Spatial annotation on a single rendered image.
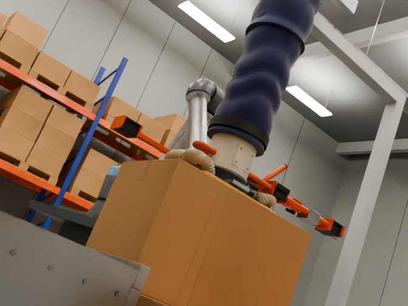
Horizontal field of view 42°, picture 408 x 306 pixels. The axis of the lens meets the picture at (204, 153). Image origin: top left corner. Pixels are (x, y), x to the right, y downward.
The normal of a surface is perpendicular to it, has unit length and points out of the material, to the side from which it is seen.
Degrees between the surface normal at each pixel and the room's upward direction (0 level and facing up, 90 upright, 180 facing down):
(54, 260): 90
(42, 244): 90
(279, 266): 90
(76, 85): 90
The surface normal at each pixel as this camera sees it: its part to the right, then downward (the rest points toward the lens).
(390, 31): -0.74, -0.45
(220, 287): 0.56, -0.04
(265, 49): -0.14, -0.59
